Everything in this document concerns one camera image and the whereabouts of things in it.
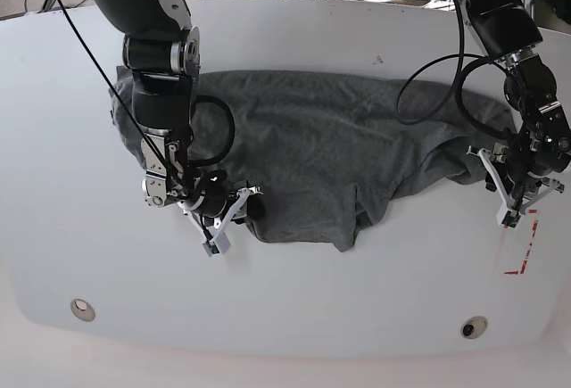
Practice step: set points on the grey T-shirt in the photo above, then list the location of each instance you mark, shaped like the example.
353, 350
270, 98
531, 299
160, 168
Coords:
330, 151

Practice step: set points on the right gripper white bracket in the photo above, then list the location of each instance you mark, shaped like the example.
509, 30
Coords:
213, 211

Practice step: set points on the left round table grommet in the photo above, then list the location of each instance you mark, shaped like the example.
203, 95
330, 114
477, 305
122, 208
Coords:
82, 310

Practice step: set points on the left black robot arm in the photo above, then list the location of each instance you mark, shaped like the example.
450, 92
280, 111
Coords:
508, 36

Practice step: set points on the round table grommet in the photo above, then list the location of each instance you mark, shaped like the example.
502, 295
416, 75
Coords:
474, 327
82, 310

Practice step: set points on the red tape rectangle marking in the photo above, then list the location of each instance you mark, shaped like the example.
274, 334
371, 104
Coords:
516, 244

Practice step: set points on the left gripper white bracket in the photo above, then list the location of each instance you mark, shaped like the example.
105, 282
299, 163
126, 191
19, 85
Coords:
518, 187

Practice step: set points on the right round table grommet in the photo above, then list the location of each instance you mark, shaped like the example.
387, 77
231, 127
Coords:
474, 327

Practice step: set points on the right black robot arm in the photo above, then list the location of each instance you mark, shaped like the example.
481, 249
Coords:
161, 48

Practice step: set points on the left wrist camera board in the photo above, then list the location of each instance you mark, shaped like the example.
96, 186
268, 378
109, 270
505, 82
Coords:
508, 219

